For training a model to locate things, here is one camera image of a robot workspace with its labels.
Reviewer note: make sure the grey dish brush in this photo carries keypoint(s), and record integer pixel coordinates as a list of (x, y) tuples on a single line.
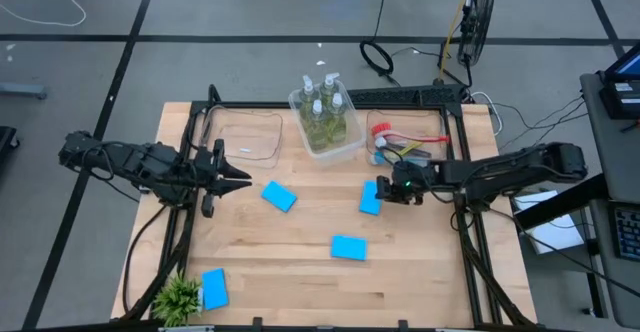
[(400, 148)]

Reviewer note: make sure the monitor with blue screen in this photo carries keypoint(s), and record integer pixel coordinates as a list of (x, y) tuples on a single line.
[(622, 82)]

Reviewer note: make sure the blue dish brush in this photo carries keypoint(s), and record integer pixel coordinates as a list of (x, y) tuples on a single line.
[(376, 158)]

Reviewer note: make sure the clear tall plastic bin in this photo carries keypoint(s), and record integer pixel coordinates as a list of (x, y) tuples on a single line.
[(352, 142)]

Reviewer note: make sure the black floor fan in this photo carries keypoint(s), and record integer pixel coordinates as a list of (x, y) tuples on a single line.
[(477, 22)]

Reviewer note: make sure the black perforated metal plate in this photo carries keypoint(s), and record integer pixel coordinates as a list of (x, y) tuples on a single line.
[(400, 94)]

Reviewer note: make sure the black metal table frame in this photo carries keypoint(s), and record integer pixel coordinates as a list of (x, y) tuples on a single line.
[(454, 109)]

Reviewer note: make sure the clear low plastic bin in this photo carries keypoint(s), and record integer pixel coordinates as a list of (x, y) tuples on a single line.
[(260, 122), (435, 122)]

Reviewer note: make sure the white paper sheet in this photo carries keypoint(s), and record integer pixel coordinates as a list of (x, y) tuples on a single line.
[(550, 227)]

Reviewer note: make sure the lime green dish brush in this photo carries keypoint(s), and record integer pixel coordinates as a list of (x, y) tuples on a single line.
[(412, 148)]

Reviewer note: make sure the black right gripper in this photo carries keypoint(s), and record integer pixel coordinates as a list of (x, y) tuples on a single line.
[(410, 184)]

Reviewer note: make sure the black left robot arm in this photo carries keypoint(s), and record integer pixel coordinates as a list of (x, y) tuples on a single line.
[(140, 164)]

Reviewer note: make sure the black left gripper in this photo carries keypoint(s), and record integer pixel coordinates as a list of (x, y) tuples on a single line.
[(207, 172)]

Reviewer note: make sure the red dish brush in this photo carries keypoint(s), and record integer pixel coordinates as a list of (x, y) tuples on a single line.
[(415, 136)]

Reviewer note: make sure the small green potted plant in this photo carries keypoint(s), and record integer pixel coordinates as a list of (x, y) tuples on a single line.
[(177, 299)]

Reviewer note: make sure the black keyboard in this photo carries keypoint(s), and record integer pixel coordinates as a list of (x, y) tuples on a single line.
[(627, 232)]

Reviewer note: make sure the yellow-green soap pump bottle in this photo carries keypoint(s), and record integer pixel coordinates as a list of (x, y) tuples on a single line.
[(307, 92), (328, 89), (316, 122), (338, 119)]

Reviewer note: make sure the grey side desk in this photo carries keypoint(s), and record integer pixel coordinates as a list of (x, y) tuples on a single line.
[(615, 162)]

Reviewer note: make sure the blue rectangular sponge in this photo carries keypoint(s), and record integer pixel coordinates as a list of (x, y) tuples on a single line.
[(349, 247), (279, 196), (215, 288), (369, 202)]

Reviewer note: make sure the grey metal table foot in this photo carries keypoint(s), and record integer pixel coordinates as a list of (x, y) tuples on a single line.
[(22, 91)]

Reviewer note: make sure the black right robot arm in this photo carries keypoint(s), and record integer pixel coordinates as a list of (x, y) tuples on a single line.
[(500, 169)]

